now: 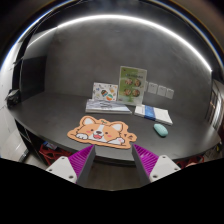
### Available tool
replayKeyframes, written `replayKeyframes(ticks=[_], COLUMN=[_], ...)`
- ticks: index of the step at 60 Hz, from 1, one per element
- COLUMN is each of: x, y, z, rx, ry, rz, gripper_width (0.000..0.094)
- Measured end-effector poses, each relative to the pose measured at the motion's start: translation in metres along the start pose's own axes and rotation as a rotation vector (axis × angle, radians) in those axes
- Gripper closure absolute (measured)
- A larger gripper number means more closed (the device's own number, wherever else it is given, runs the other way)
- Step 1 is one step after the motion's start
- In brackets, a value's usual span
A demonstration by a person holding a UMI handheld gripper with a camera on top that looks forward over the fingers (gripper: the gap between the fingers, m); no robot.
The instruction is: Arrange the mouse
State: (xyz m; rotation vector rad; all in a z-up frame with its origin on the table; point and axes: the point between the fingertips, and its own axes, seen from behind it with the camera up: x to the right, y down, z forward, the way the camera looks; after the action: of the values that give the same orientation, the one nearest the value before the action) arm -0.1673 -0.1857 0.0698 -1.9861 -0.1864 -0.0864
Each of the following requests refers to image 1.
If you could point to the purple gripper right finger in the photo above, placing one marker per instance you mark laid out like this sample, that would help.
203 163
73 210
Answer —
150 166

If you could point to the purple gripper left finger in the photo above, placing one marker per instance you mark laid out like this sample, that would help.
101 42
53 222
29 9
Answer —
76 167

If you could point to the teal computer mouse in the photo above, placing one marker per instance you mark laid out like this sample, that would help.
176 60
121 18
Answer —
161 130

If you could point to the corgi dog mouse pad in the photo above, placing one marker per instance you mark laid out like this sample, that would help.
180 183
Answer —
102 133

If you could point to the red plastic crate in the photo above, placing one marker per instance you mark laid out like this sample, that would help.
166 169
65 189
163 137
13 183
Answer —
51 155

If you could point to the white and blue book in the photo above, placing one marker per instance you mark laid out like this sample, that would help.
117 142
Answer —
153 113

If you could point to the grey flat book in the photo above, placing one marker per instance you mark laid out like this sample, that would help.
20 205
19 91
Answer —
108 107

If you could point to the white cartoon picture card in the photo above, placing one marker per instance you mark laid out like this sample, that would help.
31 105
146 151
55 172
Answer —
103 91

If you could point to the green food menu stand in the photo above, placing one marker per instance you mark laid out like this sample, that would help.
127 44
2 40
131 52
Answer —
132 83

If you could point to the black device on desk edge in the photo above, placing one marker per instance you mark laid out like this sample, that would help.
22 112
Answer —
13 98

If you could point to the black monitor screen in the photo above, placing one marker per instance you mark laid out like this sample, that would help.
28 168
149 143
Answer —
32 78

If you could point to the white wall socket right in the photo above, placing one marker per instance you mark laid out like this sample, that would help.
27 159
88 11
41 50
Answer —
170 93

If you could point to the white wall socket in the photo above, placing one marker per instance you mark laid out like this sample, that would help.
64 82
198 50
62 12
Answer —
152 88
161 90
170 93

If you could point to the white wall socket middle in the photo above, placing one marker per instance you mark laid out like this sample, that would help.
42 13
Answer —
161 90

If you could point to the white wall socket left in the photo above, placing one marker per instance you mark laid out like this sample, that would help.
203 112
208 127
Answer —
152 88

